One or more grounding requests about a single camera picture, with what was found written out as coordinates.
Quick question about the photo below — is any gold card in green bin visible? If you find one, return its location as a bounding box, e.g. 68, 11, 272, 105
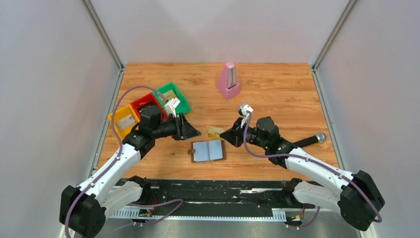
163, 90, 177, 100

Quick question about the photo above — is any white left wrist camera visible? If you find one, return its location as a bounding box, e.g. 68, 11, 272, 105
164, 97, 181, 119

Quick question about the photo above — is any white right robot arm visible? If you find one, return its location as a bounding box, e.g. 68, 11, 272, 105
220, 117, 385, 231

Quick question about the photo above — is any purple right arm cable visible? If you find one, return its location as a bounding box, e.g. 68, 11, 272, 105
243, 112, 383, 230

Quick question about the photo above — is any pink metronome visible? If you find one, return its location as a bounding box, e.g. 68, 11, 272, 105
216, 61, 240, 100

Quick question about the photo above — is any black microphone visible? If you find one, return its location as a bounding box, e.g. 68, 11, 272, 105
294, 132, 327, 148

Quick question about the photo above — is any silver card in yellow bin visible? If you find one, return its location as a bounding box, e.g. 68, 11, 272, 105
116, 115, 136, 131

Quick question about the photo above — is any red plastic bin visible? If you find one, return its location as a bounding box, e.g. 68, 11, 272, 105
130, 93, 168, 120

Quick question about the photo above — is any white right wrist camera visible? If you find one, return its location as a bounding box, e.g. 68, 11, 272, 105
237, 103, 254, 128

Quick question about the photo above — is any yellow plastic bin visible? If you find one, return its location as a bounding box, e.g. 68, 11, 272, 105
113, 104, 140, 140

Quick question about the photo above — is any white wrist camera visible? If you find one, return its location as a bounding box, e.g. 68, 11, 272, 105
237, 103, 254, 128
164, 97, 181, 119

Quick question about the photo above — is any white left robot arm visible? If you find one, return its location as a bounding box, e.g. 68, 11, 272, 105
59, 105, 201, 238

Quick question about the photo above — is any green plastic bin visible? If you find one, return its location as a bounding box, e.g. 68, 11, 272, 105
157, 82, 191, 114

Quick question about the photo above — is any black mounting rail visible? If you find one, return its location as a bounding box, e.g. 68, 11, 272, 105
70, 178, 315, 222

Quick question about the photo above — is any brown leather card holder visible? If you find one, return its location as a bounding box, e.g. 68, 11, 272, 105
188, 139, 226, 163

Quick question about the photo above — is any gold card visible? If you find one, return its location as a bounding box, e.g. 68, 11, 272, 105
163, 90, 177, 100
207, 126, 225, 139

